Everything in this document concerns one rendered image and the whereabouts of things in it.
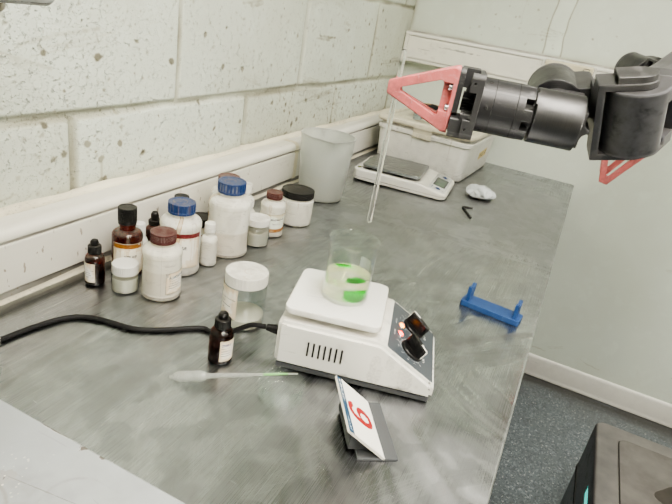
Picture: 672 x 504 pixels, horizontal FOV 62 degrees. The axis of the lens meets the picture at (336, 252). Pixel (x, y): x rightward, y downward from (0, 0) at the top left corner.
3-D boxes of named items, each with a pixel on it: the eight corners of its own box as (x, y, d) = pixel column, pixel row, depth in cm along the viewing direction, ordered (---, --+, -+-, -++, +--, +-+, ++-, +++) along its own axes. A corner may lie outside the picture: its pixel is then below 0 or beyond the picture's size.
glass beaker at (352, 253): (321, 282, 75) (331, 224, 72) (368, 291, 75) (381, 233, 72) (316, 308, 69) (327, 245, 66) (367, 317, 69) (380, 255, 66)
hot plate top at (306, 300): (388, 291, 77) (390, 285, 77) (380, 335, 67) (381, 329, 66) (304, 272, 79) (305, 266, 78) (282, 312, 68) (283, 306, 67)
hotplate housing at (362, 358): (430, 349, 80) (444, 301, 77) (428, 406, 69) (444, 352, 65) (281, 314, 82) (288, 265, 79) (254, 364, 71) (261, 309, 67)
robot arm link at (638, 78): (664, 76, 52) (648, 161, 57) (644, 40, 61) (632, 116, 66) (529, 82, 56) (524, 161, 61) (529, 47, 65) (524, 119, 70)
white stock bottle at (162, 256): (139, 302, 79) (141, 237, 75) (142, 283, 84) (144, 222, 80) (180, 303, 81) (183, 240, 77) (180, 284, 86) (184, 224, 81)
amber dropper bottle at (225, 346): (202, 361, 69) (206, 313, 66) (213, 349, 72) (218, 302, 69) (225, 368, 69) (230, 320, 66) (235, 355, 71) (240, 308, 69)
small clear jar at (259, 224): (272, 242, 105) (275, 216, 103) (260, 250, 101) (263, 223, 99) (250, 235, 107) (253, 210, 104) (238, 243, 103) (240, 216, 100)
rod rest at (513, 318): (521, 320, 93) (528, 301, 92) (516, 327, 91) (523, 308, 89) (465, 297, 98) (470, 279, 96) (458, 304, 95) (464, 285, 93)
